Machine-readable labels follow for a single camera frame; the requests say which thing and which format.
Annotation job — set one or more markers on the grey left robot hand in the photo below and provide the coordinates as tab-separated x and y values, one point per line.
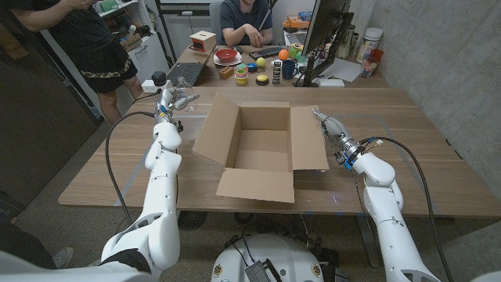
165	107

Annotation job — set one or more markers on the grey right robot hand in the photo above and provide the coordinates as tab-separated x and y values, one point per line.
338	135

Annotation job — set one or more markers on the clear plastic bottle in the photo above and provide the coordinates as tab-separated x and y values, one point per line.
184	88

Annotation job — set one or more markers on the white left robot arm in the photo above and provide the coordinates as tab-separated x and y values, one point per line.
162	196

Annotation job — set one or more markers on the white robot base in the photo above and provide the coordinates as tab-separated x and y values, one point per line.
285	254

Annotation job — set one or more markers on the dark bottle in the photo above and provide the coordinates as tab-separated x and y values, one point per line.
346	41

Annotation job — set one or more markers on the white power strip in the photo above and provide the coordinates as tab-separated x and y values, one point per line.
148	87

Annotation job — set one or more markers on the black power adapter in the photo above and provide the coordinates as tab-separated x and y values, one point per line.
159	77

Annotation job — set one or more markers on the black laptop keyboard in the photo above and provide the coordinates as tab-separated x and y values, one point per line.
192	72

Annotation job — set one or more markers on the small white flat box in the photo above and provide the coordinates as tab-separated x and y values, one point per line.
331	82

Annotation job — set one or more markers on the white shelf cabinet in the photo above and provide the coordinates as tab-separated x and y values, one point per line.
152	55

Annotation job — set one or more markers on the wooden desk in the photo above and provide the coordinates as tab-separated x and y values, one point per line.
213	80

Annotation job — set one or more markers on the white paper sheet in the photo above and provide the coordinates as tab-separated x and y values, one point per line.
346	70

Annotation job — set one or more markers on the orange toy brick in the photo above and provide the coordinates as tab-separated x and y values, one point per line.
226	73

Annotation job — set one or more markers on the small cardboard box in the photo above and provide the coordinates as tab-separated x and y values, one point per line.
132	42

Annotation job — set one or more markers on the small wooden box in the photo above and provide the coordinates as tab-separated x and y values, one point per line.
203	41

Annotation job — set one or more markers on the red bowl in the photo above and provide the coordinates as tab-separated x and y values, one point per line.
226	55

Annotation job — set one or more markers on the dark blue mug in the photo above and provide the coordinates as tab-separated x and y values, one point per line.
289	69

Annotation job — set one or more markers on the stacked coloured cups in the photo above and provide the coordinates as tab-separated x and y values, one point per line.
241	76

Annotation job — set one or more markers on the white plate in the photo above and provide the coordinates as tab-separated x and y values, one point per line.
236	62

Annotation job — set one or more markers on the black and white dice stack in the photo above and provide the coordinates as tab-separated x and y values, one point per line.
276	72

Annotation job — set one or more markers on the yellow and black disc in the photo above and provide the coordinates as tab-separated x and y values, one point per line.
262	79

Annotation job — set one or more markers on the green toy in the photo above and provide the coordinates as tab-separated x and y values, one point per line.
294	51

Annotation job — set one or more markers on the blue round toy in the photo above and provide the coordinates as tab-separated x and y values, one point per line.
252	67

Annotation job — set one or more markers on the standing person in black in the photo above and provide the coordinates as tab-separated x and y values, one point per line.
94	43

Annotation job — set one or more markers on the open cardboard box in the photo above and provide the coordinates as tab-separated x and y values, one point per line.
256	186

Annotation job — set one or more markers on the orange ball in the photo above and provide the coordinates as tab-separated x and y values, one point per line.
283	55

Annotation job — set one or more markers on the white canister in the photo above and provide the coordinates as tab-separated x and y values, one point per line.
370	41

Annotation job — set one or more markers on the yellow ball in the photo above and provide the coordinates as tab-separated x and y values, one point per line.
261	62

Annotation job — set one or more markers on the black computer monitor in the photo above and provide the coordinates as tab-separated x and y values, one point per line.
325	23

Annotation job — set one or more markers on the seated person in blue shirt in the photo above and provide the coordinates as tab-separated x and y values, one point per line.
235	17

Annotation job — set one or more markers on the black round fan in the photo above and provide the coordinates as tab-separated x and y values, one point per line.
192	220

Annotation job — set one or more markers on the grey table leg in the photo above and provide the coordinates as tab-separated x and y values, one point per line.
368	250

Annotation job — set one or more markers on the orange box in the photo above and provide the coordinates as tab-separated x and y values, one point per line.
296	22

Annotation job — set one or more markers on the grey shoe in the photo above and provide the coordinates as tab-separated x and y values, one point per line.
62	256

